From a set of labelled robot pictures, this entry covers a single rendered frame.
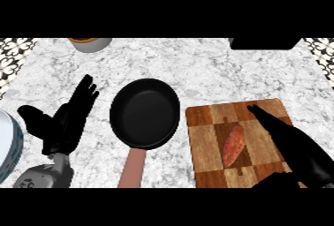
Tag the white plate with blue rim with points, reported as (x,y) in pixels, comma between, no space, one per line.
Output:
(7,147)

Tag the black appliance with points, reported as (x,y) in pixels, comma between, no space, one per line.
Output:
(264,43)

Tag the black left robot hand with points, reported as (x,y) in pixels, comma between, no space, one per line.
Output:
(71,117)

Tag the orange sweet potato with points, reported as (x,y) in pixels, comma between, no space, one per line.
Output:
(233,145)

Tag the wooden checkered cutting board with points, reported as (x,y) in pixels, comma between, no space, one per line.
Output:
(208,138)

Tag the grey cup with brown contents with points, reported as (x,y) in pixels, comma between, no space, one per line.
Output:
(90,44)

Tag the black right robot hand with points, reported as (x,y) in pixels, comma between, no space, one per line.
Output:
(300,147)

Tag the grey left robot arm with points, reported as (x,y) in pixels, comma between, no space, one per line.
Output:
(47,175)

